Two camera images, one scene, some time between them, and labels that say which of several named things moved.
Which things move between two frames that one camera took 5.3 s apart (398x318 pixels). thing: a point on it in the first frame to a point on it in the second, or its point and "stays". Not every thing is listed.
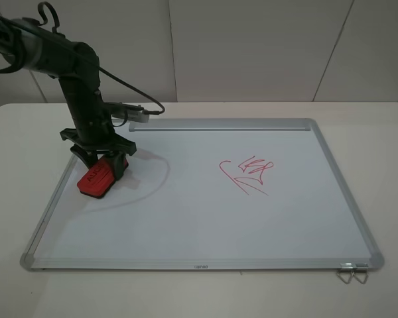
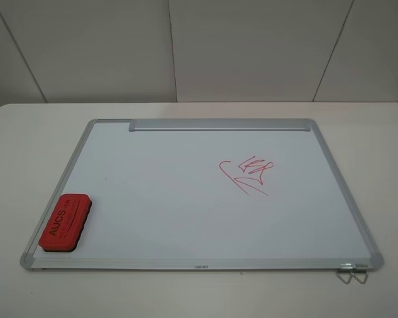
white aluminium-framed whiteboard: (211, 194) stays
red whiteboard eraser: (95, 181) to (64, 229)
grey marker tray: (226, 125) stays
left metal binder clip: (345, 267) stays
